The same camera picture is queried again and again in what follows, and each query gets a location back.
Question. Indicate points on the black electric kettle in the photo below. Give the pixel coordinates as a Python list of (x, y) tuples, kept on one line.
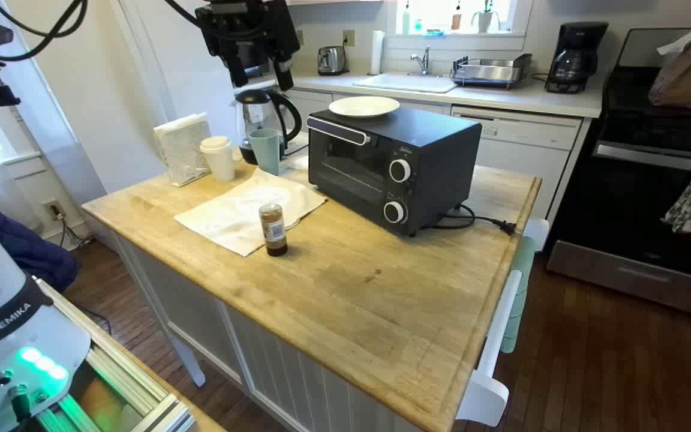
[(268, 108)]

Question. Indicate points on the brown spice bottle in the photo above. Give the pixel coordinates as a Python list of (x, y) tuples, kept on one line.
[(274, 229)]

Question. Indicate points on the silver toaster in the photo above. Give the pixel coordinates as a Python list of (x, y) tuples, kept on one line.
[(331, 61)]

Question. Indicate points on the white lidded paper cup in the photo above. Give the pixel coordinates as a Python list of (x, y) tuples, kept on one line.
[(218, 156)]

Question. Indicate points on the teal cup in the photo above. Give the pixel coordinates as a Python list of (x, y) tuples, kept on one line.
[(268, 150)]

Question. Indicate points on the dark blue cloth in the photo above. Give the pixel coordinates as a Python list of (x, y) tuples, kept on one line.
[(36, 256)]

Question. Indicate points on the black coffee maker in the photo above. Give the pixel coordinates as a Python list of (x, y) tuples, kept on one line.
[(573, 58)]

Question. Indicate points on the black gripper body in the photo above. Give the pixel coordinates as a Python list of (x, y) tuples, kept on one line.
[(263, 28)]

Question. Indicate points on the chrome sink faucet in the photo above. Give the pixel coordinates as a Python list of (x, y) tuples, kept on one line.
[(424, 62)]

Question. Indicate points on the white kitchen sink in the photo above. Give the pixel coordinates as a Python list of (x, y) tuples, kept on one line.
[(408, 83)]

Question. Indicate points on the paper towel roll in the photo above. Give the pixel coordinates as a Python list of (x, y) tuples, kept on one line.
[(376, 53)]

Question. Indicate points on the black kitchen stove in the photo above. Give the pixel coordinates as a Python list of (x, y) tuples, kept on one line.
[(631, 169)]

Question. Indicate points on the white plate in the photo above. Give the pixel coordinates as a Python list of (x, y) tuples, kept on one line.
[(362, 106)]

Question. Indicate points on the white paper towel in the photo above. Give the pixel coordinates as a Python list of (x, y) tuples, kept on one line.
[(232, 220)]

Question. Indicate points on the brown paper bag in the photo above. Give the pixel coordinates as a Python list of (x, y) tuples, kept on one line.
[(673, 83)]

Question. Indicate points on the metal dish rack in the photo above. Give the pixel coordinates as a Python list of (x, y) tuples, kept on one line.
[(498, 72)]

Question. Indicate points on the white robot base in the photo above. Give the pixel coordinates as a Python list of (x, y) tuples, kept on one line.
[(40, 346)]

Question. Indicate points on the black toaster oven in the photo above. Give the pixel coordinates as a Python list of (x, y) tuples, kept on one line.
[(403, 170)]

